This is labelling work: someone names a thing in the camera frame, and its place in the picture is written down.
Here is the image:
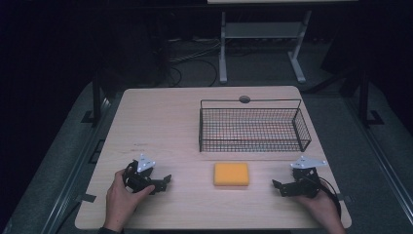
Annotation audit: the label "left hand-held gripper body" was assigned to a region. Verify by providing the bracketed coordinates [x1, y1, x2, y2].
[123, 153, 164, 195]

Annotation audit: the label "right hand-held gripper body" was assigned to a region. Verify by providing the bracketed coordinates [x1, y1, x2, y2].
[287, 155, 328, 199]

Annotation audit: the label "yellow sponge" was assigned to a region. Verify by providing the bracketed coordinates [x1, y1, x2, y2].
[212, 162, 250, 187]

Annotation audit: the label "black wire basket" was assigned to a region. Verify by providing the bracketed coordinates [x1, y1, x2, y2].
[198, 98, 313, 153]

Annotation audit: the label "person's left hand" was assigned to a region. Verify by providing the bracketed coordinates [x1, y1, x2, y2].
[103, 169, 156, 232]

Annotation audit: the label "person's right hand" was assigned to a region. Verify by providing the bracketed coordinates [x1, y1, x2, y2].
[293, 180, 347, 234]

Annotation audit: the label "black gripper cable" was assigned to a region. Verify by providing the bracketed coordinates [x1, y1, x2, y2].
[319, 175, 343, 219]

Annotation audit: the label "black metal post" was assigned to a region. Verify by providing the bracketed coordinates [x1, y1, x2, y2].
[357, 68, 385, 129]
[81, 68, 104, 125]

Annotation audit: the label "black floor cable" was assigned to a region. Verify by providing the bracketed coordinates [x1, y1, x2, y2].
[167, 58, 219, 88]

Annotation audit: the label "grey floor cables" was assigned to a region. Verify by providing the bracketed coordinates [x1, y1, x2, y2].
[167, 38, 222, 64]

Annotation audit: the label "white desk frame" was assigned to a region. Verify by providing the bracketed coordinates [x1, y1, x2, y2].
[207, 0, 358, 85]

